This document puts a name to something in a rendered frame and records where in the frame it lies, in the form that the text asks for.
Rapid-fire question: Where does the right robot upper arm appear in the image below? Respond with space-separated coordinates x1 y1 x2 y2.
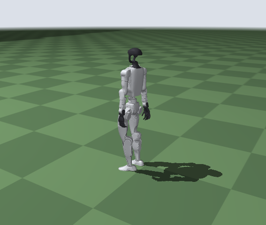
142 68 147 91

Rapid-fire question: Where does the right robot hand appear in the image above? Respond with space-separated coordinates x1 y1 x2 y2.
142 102 150 120

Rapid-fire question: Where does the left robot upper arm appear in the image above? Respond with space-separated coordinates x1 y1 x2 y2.
121 69 130 95

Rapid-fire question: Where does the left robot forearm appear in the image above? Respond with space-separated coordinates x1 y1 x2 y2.
119 90 126 114

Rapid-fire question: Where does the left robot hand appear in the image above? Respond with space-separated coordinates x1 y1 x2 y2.
118 110 127 128

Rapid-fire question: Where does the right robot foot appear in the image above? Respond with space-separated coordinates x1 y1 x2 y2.
132 160 144 166

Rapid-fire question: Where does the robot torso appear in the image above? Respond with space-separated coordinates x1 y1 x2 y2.
126 64 144 114

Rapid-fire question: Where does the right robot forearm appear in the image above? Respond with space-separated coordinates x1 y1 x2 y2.
141 88 148 106

